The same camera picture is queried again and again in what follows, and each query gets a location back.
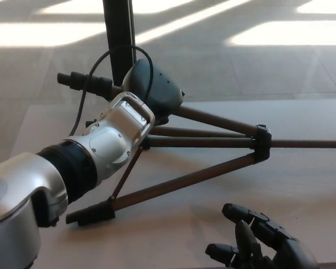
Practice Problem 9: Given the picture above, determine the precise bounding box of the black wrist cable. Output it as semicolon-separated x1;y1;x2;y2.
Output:
69;46;155;136

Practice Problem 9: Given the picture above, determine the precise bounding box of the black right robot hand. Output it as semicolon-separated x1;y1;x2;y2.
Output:
204;203;320;269

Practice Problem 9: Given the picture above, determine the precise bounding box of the brown tripod with black clamps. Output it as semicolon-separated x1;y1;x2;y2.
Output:
57;71;336;226

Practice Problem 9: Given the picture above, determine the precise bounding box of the black vertical pillar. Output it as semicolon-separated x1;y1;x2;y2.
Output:
102;0;138;87

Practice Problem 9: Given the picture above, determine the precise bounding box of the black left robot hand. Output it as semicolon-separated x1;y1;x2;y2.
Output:
122;59;185;124

